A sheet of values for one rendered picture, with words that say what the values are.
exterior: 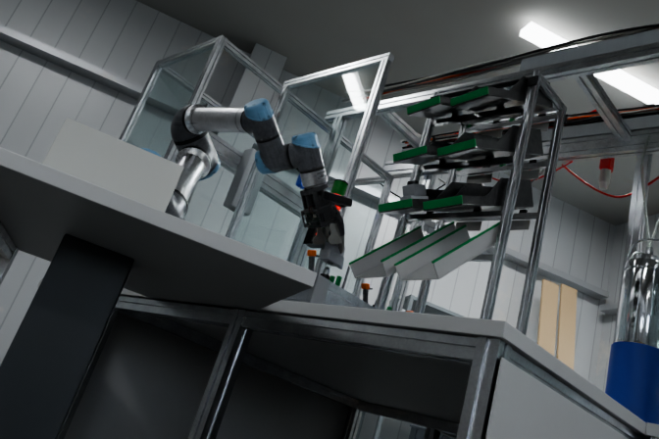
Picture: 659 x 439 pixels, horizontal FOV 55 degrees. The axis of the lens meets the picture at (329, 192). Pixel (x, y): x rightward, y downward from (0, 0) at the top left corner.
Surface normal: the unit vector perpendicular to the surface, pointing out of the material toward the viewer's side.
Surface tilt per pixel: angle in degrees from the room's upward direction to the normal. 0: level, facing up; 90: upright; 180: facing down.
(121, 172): 90
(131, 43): 90
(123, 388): 90
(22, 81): 90
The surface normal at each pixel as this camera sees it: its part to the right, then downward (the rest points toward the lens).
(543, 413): 0.71, -0.06
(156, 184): 0.35, -0.26
